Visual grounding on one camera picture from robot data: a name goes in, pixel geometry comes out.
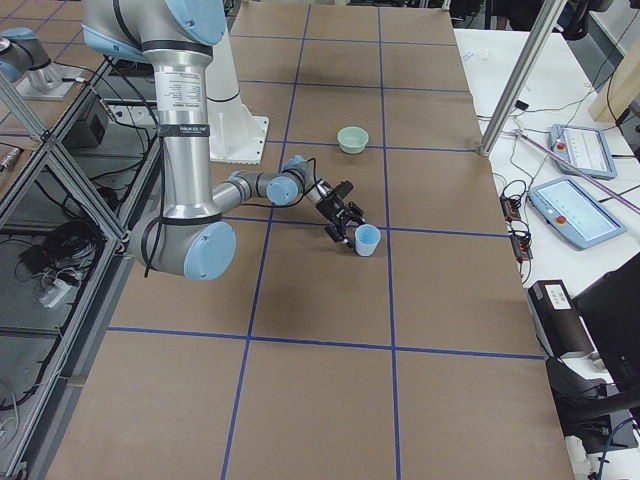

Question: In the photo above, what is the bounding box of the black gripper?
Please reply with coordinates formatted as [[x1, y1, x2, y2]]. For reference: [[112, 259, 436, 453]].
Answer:
[[315, 194, 366, 248]]

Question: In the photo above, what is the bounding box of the teach pendant tablet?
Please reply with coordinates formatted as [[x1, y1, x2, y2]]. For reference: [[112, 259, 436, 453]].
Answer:
[[549, 124, 617, 180], [528, 177, 626, 250]]

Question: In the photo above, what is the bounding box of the light blue plastic cup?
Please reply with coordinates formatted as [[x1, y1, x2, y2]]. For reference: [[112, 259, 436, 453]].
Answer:
[[354, 224, 381, 257]]

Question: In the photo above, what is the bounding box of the upper teach pendant tablet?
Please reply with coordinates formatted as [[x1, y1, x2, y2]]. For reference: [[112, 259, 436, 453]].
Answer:
[[549, 124, 617, 180]]

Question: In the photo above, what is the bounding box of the aluminium frame post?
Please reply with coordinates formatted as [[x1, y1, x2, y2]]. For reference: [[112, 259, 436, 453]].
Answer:
[[478, 0, 565, 157]]

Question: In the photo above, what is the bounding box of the small black square pad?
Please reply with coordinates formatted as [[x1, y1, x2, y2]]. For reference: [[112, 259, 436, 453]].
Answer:
[[515, 100, 529, 111]]

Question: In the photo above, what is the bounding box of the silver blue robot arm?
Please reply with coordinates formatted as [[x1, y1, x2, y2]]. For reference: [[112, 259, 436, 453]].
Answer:
[[82, 1, 364, 281], [1, 27, 71, 100]]

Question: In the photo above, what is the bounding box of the green bowl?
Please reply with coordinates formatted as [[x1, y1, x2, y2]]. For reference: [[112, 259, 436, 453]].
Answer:
[[337, 126, 369, 155]]

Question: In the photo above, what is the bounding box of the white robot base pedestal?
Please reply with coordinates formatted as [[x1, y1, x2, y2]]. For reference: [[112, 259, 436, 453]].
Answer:
[[205, 31, 269, 165]]

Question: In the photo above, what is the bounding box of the lower teach pendant tablet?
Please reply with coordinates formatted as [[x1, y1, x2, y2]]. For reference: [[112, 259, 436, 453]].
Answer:
[[528, 177, 626, 250]]

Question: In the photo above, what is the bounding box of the orange black circuit board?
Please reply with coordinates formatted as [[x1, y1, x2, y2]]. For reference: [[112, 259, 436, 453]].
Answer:
[[500, 195, 522, 222]]

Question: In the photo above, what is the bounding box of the black monitor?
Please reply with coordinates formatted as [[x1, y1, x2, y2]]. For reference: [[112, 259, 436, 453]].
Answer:
[[574, 254, 639, 388]]

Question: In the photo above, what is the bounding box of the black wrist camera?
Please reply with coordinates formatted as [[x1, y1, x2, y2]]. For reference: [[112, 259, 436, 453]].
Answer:
[[318, 180, 353, 200]]

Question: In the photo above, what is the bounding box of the black box with label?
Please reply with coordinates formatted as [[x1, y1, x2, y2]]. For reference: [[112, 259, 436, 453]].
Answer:
[[527, 280, 594, 359]]

